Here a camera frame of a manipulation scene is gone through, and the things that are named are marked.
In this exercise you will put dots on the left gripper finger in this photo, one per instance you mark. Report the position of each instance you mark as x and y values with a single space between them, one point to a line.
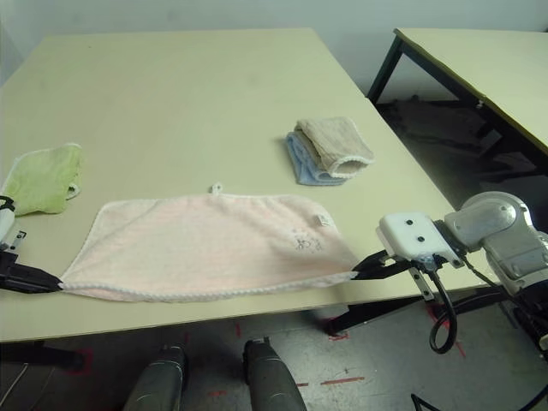
38 276
34 287

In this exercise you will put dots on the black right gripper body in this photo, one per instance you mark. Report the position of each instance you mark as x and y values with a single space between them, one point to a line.
421 282

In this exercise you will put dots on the pink towel with embroidery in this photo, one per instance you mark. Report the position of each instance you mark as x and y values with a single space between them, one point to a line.
205 244

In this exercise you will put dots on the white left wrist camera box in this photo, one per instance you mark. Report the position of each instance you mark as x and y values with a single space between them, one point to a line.
6 222

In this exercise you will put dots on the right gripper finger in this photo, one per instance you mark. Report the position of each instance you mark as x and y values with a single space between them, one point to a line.
385 270
377 262

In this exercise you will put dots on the grey robot left leg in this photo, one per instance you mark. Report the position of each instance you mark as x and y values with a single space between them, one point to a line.
156 385

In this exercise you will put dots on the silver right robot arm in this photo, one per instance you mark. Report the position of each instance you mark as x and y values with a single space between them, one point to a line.
496 227

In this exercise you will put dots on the beige side table black legs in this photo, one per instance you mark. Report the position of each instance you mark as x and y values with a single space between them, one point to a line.
484 55

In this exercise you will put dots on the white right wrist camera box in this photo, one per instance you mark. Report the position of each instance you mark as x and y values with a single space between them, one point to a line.
411 235

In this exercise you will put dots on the beige folded towel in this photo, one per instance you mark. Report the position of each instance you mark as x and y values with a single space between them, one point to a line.
334 143

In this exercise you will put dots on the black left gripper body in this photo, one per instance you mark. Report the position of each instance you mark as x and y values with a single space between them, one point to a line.
7 274

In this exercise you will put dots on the light blue folded towel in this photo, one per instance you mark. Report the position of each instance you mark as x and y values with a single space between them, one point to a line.
299 158

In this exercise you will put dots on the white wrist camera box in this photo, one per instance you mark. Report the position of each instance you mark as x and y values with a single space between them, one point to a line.
411 235
6 222

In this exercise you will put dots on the light green towel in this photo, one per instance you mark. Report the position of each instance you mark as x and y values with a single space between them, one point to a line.
43 180

